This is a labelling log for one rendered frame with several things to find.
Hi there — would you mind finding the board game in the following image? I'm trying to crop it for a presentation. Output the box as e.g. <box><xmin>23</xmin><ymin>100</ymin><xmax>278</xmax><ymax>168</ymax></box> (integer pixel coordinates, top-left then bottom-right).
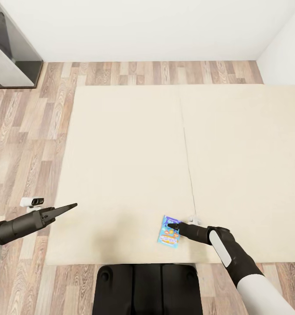
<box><xmin>158</xmin><ymin>216</ymin><xmax>183</xmax><ymax>249</ymax></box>

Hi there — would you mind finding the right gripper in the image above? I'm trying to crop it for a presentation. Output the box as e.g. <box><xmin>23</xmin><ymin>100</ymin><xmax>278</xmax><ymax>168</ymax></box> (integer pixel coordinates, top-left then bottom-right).
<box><xmin>168</xmin><ymin>222</ymin><xmax>201</xmax><ymax>242</ymax></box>

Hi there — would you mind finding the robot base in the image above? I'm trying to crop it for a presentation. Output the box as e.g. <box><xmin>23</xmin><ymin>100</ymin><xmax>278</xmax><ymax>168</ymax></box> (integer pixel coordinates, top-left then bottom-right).
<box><xmin>92</xmin><ymin>263</ymin><xmax>203</xmax><ymax>315</ymax></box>

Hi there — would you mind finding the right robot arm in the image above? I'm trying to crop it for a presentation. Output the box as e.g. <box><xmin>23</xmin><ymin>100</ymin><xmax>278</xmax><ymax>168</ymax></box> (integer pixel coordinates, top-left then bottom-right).
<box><xmin>168</xmin><ymin>214</ymin><xmax>295</xmax><ymax>315</ymax></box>

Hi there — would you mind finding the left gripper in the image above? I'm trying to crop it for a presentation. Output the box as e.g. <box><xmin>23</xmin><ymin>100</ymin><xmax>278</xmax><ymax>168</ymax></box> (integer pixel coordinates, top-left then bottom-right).
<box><xmin>12</xmin><ymin>203</ymin><xmax>77</xmax><ymax>238</ymax></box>

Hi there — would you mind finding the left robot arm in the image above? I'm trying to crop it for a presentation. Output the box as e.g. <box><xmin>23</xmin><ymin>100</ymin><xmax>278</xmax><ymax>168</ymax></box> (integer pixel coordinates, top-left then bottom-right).
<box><xmin>0</xmin><ymin>197</ymin><xmax>77</xmax><ymax>255</ymax></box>

